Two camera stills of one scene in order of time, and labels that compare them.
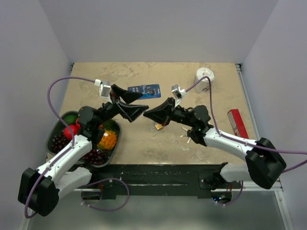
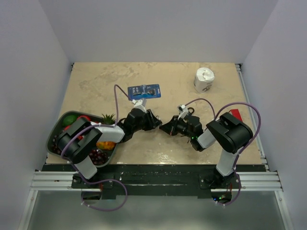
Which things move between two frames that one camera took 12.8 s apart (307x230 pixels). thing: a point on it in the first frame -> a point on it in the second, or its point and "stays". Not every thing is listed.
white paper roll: [204, 86] stays
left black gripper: [131, 111] -> [151, 126]
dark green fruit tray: [64, 126] stays
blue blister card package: [148, 91] stays
